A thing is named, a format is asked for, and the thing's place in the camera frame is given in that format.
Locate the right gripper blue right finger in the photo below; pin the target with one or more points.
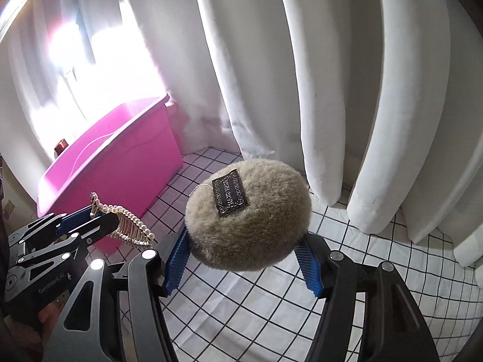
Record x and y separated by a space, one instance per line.
310 255

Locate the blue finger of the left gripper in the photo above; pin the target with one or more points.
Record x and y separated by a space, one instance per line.
80 221
98 228

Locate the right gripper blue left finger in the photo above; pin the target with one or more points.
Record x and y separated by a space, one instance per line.
176 255

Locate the pearl gold claw clip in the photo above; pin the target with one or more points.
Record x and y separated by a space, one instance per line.
131 229

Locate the beige fluffy hair clip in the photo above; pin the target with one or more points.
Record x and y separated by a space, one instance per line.
248 216

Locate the black grid white tablecloth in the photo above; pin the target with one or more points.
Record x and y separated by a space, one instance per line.
270 315

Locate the pink plastic tub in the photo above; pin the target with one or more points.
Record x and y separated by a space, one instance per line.
126 159

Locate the red metal thermos bottle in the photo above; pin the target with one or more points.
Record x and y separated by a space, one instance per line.
60 147

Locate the white curtain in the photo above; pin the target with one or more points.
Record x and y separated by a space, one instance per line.
385 95

